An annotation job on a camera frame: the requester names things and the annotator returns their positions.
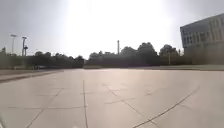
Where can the tall thin tower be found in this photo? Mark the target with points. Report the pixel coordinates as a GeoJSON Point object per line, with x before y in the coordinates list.
{"type": "Point", "coordinates": [118, 46]}

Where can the row of trees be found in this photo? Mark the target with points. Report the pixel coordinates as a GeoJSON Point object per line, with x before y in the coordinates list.
{"type": "Point", "coordinates": [133, 56]}

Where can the grey concrete slab plaza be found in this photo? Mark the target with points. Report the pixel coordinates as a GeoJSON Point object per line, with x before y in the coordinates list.
{"type": "Point", "coordinates": [116, 100]}

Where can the grey stone kerb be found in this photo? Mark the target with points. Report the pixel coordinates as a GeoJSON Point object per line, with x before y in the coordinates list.
{"type": "Point", "coordinates": [23, 76]}

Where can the lamp pole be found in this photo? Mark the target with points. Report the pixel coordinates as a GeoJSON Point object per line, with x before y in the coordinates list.
{"type": "Point", "coordinates": [24, 45]}

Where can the red brick path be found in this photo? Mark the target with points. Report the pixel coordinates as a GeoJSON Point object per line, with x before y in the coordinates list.
{"type": "Point", "coordinates": [20, 72]}

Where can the grey building with windows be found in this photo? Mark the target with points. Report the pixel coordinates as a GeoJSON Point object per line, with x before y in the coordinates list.
{"type": "Point", "coordinates": [203, 40]}

